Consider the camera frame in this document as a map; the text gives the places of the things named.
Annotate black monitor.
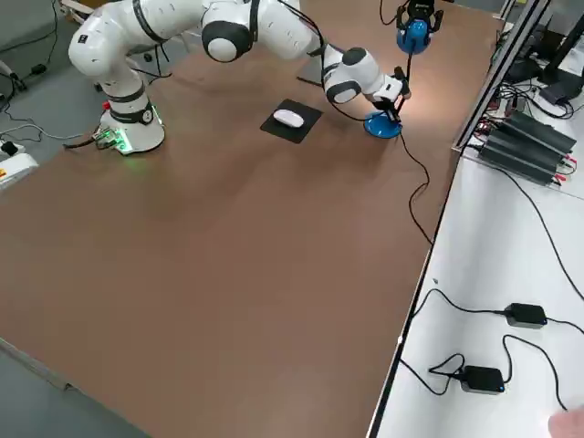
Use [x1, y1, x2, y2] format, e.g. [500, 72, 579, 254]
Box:
[545, 13, 584, 88]

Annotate blue desk lamp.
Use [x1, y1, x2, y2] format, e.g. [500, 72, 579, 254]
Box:
[363, 17, 433, 141]

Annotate black mouse mat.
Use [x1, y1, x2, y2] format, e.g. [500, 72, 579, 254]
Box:
[259, 98, 324, 145]

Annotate black power adapter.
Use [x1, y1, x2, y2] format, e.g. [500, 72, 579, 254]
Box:
[504, 302, 548, 329]
[459, 364, 506, 394]

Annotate aluminium frame post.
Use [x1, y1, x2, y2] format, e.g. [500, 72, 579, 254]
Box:
[451, 0, 551, 156]

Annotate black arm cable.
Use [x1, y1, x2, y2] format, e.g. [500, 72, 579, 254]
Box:
[273, 0, 332, 58]

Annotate black adapter cable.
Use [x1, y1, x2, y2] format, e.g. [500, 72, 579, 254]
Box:
[545, 318, 584, 337]
[501, 335, 569, 412]
[397, 287, 508, 348]
[399, 353, 465, 396]

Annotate white computer mouse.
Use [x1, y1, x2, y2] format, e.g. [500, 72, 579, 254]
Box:
[272, 109, 305, 130]

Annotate white power strip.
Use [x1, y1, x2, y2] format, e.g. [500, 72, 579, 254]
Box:
[0, 139, 26, 159]

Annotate long black power cable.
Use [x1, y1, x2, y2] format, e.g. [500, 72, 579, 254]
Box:
[483, 162, 584, 300]

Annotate black finned power supply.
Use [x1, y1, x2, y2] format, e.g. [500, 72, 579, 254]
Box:
[506, 111, 579, 154]
[477, 131, 569, 186]

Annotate black lamp power cord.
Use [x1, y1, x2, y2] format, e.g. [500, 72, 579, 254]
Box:
[400, 131, 433, 247]

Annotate silver closed laptop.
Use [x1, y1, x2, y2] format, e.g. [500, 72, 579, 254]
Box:
[296, 57, 330, 89]

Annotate white control cabinet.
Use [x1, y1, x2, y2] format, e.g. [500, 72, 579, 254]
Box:
[0, 152, 40, 193]

